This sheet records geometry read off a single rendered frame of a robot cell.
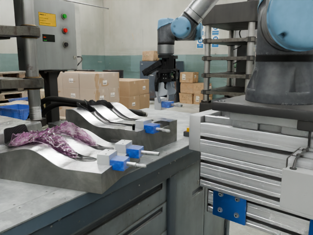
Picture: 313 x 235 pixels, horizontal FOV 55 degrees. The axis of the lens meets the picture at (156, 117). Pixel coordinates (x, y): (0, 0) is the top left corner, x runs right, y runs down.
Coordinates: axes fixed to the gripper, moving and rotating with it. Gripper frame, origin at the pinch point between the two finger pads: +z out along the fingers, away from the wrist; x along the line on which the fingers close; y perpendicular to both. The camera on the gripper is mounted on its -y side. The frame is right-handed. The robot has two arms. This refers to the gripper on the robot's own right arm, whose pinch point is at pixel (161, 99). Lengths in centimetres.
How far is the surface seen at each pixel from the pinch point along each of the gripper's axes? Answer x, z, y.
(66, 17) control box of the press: 5, -43, -71
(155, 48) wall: 621, -53, -448
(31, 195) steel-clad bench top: -74, 15, 12
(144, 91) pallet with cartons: 378, 44, -302
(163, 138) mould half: -19.9, 12.0, 14.5
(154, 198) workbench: -26.8, 33.7, 15.2
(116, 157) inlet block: -56, 8, 23
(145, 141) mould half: -31.4, 10.5, 14.5
